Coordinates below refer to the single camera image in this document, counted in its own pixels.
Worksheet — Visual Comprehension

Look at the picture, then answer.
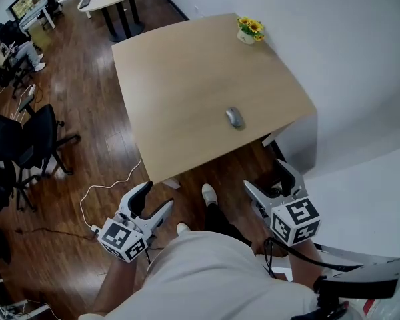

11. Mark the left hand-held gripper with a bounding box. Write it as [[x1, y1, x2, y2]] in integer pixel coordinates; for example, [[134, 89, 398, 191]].
[[97, 181, 175, 263]]

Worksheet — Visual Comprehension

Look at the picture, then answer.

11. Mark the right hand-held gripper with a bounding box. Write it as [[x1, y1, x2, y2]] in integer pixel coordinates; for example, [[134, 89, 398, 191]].
[[243, 159, 322, 247]]

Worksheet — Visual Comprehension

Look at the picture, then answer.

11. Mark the grey computer mouse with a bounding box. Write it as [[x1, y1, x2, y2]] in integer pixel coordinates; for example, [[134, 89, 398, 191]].
[[225, 106, 245, 129]]

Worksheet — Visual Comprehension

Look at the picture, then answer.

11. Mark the person's left forearm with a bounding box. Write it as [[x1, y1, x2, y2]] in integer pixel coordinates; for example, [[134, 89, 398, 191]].
[[92, 254, 138, 317]]

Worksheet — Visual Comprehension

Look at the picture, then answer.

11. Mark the person's right forearm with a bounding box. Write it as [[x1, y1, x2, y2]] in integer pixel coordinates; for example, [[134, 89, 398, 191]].
[[285, 240, 325, 293]]

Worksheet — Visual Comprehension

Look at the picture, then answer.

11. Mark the person's black trouser leg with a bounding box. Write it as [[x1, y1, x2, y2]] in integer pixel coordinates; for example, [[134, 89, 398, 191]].
[[203, 201, 255, 247]]

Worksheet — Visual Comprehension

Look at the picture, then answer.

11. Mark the person's white shirt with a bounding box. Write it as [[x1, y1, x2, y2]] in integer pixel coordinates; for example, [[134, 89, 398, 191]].
[[79, 230, 323, 320]]

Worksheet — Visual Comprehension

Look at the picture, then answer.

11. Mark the yellow flower pot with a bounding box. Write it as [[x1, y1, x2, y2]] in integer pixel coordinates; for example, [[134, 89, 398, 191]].
[[236, 16, 265, 45]]

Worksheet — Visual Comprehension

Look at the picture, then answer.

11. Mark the white shelf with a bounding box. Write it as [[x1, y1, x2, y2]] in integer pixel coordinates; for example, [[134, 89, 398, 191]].
[[0, 257, 51, 320]]

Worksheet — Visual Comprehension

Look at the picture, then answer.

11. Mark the white desk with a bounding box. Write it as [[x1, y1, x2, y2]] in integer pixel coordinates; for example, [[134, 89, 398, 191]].
[[17, 0, 57, 35]]

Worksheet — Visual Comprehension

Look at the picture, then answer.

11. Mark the black framed window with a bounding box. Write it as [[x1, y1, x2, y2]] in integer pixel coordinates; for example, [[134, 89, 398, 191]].
[[6, 0, 65, 23]]

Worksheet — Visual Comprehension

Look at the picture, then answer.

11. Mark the long white cable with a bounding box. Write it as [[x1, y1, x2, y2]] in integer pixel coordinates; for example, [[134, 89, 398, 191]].
[[79, 156, 143, 230]]

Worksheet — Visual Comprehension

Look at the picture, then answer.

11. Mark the black floor cable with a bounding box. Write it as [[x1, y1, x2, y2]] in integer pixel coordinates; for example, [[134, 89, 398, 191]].
[[15, 226, 95, 242]]

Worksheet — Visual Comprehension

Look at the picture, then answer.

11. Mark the black chest mount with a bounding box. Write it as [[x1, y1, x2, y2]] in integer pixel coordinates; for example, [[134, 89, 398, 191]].
[[291, 257, 400, 320]]

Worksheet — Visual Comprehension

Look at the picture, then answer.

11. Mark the short white cable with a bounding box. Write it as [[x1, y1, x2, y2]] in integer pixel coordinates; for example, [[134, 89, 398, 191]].
[[9, 91, 31, 120]]

